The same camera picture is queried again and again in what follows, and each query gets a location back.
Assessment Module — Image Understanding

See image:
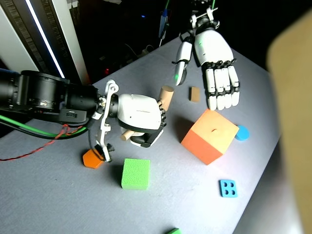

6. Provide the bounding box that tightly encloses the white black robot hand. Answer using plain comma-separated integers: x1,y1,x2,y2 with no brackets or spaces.
116,93,168,148
174,27,241,112

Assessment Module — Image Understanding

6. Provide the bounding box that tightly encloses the wooden mallet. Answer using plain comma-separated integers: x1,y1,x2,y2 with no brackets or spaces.
120,85,175,142

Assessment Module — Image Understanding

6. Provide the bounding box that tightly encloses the large orange block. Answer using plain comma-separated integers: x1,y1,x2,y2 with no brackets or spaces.
180,108,240,166

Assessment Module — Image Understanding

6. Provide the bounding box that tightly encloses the brown wooden flat block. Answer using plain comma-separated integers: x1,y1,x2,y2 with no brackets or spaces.
188,86,201,102

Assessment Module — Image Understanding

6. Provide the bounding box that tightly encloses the blue white hanging connector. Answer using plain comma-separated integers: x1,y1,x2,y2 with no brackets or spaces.
158,8,170,39

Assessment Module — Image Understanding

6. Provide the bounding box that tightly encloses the large green block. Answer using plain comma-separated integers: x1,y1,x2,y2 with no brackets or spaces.
120,158,151,191

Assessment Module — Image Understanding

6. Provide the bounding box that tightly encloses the orange hexagon block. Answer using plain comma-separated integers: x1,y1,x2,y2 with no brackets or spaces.
82,149,106,170

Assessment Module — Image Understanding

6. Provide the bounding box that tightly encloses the blue cylinder block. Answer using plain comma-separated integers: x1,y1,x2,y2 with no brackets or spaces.
234,124,251,142

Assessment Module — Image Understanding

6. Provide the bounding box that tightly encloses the blue square four-hole block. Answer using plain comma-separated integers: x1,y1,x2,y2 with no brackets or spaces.
218,179,238,198

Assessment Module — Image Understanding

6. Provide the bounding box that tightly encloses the white panel with light strip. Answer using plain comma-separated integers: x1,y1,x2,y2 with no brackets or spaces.
0,0,91,85

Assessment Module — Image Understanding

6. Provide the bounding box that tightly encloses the red black twisted cable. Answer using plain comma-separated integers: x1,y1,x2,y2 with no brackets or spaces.
0,124,84,162

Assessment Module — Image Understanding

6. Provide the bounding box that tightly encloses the green cable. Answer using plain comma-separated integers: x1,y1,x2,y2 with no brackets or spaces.
0,114,89,140

